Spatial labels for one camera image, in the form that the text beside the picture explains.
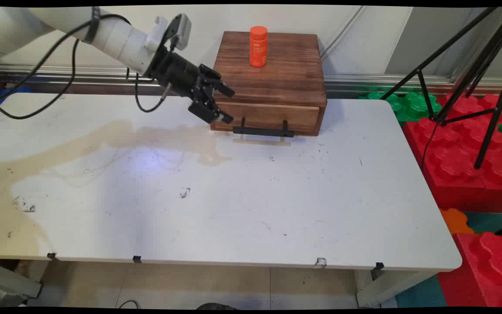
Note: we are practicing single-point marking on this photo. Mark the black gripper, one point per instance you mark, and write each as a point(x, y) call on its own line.
point(174, 72)

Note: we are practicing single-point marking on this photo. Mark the dark wooden cabinet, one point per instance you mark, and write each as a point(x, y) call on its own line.
point(273, 74)

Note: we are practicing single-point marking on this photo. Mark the orange plastic bottle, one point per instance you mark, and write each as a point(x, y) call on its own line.
point(258, 46)

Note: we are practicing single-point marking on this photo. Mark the black table edge clip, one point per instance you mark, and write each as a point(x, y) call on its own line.
point(137, 259)
point(52, 256)
point(379, 265)

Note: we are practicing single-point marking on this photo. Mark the white tape scrap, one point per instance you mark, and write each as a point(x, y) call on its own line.
point(320, 262)

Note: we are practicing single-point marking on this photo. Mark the blue object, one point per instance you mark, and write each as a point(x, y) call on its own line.
point(2, 98)

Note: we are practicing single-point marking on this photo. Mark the large red foam block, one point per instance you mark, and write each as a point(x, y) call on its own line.
point(456, 152)

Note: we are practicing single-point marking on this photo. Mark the grey table leg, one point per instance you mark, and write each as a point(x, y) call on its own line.
point(386, 288)
point(13, 285)

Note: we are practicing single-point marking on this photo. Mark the orange foam piece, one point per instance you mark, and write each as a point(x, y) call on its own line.
point(455, 220)

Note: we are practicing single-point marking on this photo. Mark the black tripod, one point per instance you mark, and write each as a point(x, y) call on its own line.
point(490, 56)

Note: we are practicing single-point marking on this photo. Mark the teal foam mat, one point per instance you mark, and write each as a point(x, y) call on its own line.
point(490, 220)

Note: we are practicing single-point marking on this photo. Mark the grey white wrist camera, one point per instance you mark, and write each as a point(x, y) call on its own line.
point(182, 30)

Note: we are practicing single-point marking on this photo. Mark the aluminium wall rail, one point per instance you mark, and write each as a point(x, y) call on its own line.
point(364, 80)

